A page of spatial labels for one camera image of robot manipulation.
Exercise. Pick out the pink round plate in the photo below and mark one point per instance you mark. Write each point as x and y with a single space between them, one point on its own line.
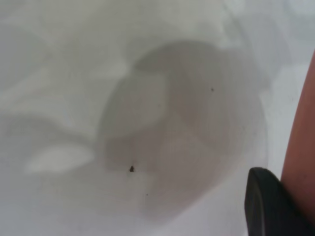
302 135

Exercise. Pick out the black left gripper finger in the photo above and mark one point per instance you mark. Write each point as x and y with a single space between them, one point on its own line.
268 206

